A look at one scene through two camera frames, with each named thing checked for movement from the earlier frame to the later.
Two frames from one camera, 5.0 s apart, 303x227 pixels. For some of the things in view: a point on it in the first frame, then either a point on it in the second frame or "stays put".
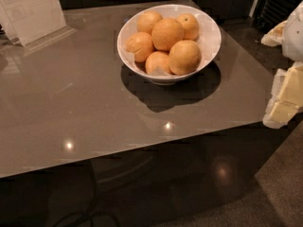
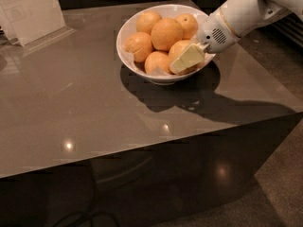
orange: (146, 21) stays put
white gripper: (294, 38) -> (216, 32)
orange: (185, 57) stays put
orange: (189, 26) stays put
